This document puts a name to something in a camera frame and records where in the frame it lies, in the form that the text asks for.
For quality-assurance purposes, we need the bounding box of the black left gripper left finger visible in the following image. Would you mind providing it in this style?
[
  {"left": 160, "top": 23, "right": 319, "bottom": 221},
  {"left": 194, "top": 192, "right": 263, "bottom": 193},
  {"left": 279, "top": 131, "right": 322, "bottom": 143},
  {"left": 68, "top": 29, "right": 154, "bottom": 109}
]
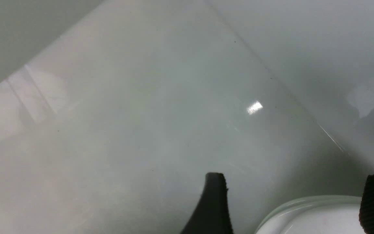
[{"left": 181, "top": 172, "right": 233, "bottom": 234}]

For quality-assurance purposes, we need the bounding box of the white square dish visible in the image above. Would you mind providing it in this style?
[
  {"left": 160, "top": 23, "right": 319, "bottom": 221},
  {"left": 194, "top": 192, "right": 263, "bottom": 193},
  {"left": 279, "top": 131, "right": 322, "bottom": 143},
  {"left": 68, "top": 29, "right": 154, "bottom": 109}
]
[{"left": 256, "top": 195, "right": 365, "bottom": 234}]

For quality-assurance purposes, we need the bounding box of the large white plastic tub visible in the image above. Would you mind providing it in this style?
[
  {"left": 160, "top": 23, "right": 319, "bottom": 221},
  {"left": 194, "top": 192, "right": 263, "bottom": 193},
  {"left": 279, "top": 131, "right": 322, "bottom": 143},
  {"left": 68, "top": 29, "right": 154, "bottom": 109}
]
[{"left": 0, "top": 0, "right": 374, "bottom": 234}]

